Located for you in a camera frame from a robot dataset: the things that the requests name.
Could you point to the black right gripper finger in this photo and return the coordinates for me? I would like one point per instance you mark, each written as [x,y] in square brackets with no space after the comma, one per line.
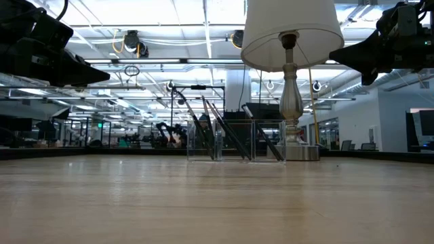
[369,54]
[369,76]

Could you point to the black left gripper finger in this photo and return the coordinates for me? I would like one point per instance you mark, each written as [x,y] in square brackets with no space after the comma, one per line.
[78,71]

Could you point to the fluffy-head black makeup brush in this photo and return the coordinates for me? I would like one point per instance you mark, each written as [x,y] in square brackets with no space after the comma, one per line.
[200,133]

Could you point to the black background robot arm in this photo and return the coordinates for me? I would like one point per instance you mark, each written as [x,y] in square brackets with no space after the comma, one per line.
[162,130]

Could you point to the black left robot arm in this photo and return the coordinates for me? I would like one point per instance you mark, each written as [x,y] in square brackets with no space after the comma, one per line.
[17,10]

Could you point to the grey office chair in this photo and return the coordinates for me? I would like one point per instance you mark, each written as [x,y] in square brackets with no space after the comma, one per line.
[368,146]
[346,145]

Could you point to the black partition panel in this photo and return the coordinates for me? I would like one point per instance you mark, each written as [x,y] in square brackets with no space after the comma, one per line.
[412,132]

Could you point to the black computer monitor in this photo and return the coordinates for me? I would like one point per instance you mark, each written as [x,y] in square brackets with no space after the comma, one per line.
[428,122]

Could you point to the white shade silver table lamp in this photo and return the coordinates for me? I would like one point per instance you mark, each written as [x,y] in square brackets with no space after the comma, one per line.
[291,20]

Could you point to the black box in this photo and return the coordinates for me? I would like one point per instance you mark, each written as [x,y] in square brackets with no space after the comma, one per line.
[268,110]

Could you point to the clear acrylic brush organizer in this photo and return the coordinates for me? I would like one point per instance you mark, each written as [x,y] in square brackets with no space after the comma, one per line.
[268,152]

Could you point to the black aluminium table frame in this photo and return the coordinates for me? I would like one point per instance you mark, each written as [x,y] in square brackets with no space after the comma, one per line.
[68,153]

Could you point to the black metal stand frame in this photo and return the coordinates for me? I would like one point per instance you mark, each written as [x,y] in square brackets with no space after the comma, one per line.
[198,87]

